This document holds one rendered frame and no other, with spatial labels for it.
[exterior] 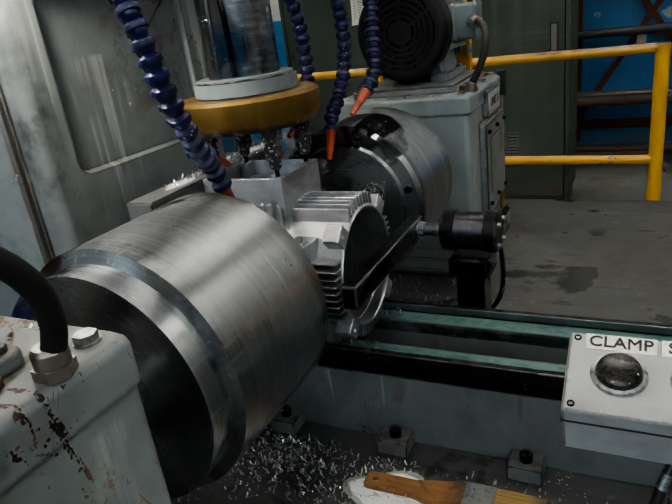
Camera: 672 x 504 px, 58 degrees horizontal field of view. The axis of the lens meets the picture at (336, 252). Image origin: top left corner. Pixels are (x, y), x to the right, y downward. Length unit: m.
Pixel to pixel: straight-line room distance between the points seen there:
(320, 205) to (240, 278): 0.24
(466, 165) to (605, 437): 0.77
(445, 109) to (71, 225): 0.68
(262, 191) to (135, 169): 0.21
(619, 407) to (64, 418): 0.34
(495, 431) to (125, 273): 0.47
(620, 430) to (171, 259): 0.36
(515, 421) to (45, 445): 0.54
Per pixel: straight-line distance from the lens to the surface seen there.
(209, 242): 0.56
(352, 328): 0.76
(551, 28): 3.81
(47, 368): 0.36
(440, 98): 1.15
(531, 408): 0.74
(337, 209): 0.74
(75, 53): 0.86
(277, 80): 0.75
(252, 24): 0.76
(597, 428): 0.47
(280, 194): 0.75
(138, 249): 0.53
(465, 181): 1.17
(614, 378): 0.46
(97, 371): 0.37
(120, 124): 0.90
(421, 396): 0.77
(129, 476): 0.42
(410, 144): 0.96
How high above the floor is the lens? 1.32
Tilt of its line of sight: 21 degrees down
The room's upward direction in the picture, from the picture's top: 8 degrees counter-clockwise
